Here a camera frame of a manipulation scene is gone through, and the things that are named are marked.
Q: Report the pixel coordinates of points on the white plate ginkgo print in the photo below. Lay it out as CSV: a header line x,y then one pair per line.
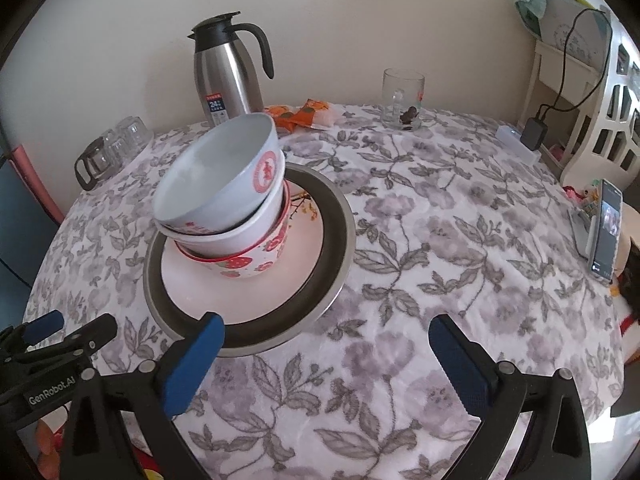
x,y
280,280

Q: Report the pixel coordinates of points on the clear glass cup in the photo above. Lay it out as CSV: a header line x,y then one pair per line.
x,y
112,142
135,132

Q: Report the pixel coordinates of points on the black charger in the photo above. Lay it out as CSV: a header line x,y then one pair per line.
x,y
532,135

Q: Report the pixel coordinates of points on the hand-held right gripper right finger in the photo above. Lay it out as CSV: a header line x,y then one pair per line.
x,y
457,370

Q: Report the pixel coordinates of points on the stainless steel thermos jug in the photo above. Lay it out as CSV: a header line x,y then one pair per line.
x,y
225,75

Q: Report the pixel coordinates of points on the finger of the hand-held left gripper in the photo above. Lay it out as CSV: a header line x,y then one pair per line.
x,y
95,332
45,324

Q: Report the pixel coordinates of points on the dark brown lump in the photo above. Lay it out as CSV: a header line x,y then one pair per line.
x,y
410,117

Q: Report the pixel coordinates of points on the pale blue round bowl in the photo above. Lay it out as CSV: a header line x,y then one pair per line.
x,y
210,170

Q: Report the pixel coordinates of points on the clear glass mug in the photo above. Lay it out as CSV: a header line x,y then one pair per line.
x,y
402,95

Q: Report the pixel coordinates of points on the white power strip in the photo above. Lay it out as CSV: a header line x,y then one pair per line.
x,y
510,140

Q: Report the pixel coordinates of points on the pink toy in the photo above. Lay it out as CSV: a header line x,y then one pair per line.
x,y
582,194

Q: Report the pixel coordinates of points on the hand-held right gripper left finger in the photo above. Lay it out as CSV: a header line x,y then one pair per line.
x,y
192,365

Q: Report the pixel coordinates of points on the strawberry print bowl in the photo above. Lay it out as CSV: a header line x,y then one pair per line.
x,y
250,260

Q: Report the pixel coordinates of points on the stainless steel basin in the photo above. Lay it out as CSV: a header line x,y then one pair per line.
x,y
332,240

